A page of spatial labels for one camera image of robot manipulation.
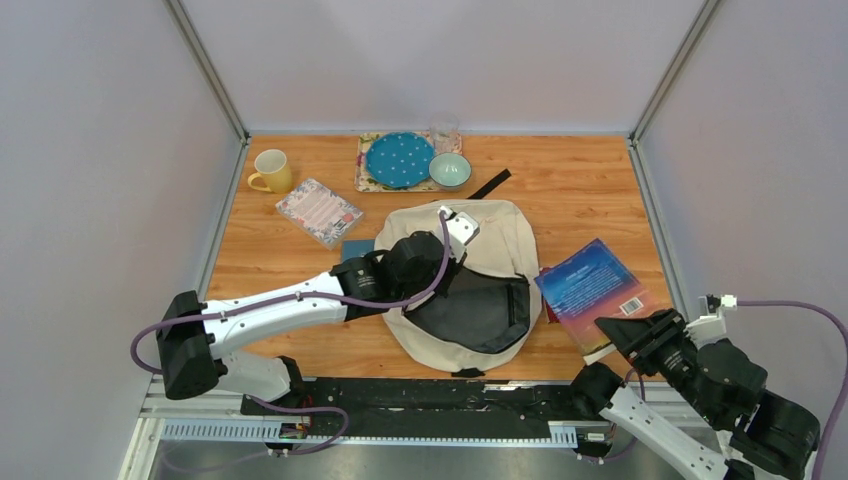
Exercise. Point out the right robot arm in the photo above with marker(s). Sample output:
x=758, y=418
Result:
x=762, y=435

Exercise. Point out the floral tray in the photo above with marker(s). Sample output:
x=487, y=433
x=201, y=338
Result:
x=364, y=182

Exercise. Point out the beige canvas backpack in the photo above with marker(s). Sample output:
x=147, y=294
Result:
x=493, y=303

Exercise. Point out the aluminium frame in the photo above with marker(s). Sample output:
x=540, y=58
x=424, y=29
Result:
x=191, y=35

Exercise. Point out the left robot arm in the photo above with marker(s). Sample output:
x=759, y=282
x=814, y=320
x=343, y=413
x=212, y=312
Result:
x=201, y=344

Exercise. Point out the blue Jane Eyre book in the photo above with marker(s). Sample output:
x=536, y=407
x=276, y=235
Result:
x=590, y=284

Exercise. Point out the yellow mug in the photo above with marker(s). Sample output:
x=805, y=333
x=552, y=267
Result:
x=272, y=173

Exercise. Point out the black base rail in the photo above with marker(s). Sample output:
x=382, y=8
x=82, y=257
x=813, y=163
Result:
x=441, y=409

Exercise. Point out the blue leather wallet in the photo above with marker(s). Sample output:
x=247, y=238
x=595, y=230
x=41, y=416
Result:
x=356, y=248

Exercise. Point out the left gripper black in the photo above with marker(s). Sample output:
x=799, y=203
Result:
x=453, y=268

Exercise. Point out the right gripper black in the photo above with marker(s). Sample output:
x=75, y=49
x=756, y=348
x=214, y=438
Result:
x=629, y=333

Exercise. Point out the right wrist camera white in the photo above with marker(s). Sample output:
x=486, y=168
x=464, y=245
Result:
x=710, y=327

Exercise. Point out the blue polka dot plate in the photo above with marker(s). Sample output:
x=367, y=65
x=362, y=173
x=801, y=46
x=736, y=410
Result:
x=399, y=159

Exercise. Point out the red white book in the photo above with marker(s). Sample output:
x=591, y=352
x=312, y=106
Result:
x=546, y=308

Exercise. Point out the light teal bowl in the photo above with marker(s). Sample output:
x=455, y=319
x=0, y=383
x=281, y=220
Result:
x=450, y=170

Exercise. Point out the clear drinking glass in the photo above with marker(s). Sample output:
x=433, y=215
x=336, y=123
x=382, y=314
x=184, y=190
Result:
x=444, y=132

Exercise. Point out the floral cover book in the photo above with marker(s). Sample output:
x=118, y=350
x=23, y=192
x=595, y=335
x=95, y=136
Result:
x=320, y=212

